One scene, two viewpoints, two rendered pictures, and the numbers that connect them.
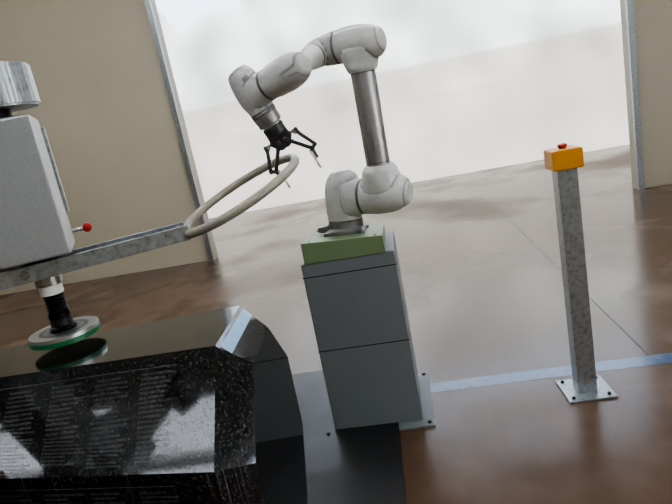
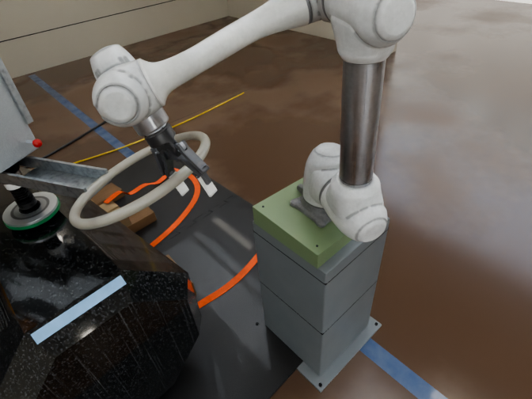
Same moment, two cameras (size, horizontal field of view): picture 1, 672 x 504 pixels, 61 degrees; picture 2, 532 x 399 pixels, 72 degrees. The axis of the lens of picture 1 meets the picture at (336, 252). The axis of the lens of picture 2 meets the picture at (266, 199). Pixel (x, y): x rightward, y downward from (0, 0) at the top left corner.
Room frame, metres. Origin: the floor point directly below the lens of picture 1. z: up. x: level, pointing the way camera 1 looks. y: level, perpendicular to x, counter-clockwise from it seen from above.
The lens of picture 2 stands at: (1.55, -0.64, 1.83)
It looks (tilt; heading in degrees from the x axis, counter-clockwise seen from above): 40 degrees down; 43
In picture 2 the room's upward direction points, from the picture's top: 5 degrees counter-clockwise
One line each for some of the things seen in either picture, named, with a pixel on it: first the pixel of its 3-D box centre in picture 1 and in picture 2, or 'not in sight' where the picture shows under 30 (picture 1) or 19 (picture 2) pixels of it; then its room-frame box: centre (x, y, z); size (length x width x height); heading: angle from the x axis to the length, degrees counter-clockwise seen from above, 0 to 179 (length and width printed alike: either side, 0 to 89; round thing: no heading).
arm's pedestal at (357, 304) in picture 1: (365, 328); (317, 279); (2.49, -0.07, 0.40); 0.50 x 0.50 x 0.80; 82
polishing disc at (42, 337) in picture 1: (64, 330); (31, 208); (1.77, 0.91, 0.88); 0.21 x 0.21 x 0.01
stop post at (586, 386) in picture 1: (574, 274); not in sight; (2.27, -0.97, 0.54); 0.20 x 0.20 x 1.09; 84
